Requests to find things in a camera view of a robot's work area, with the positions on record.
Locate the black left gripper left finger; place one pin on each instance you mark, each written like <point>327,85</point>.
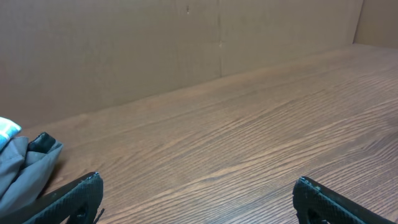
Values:
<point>74,203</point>

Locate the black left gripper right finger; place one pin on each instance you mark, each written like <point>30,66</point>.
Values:
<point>317,204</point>

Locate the folded grey shirt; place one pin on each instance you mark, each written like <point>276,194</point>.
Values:
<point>26,167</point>

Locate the folded light blue shirt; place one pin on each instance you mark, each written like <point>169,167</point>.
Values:
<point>8,129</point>

